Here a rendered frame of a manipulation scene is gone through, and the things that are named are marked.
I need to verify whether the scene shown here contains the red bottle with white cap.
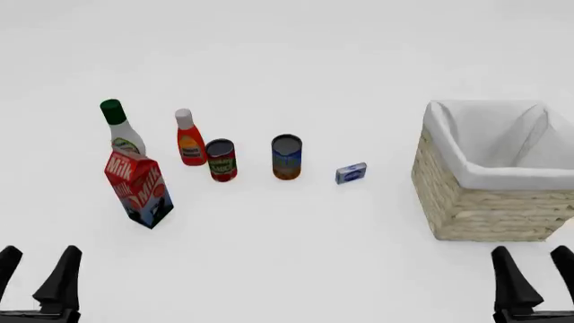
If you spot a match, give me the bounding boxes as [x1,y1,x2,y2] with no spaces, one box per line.
[174,108,208,167]

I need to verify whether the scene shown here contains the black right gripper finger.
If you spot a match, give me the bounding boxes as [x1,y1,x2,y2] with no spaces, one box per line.
[491,245,545,316]
[550,245,574,304]

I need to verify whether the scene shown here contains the red milk carton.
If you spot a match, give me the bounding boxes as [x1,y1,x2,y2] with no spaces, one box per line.
[103,148,175,231]

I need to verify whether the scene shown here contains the white bottle with green cap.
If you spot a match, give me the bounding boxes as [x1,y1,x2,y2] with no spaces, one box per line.
[99,98,147,156]

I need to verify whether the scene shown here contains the wicker basket with white liner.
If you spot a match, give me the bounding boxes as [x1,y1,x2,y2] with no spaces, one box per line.
[410,99,574,242]

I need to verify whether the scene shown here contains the blue and orange tin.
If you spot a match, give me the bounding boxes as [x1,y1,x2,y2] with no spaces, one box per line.
[270,133,304,181]

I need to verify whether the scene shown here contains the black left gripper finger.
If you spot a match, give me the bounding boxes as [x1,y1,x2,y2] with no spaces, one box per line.
[0,245,24,296]
[31,245,83,315]

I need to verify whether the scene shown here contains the small blue and white box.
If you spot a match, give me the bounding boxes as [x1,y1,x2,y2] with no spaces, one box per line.
[335,161,368,186]

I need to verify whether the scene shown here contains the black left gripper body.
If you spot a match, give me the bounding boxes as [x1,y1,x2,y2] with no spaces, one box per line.
[0,306,83,323]

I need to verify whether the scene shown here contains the red and green tin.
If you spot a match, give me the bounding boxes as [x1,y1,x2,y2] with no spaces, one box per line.
[204,137,239,183]

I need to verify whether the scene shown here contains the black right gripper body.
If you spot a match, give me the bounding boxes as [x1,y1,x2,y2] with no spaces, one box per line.
[491,307,574,323]

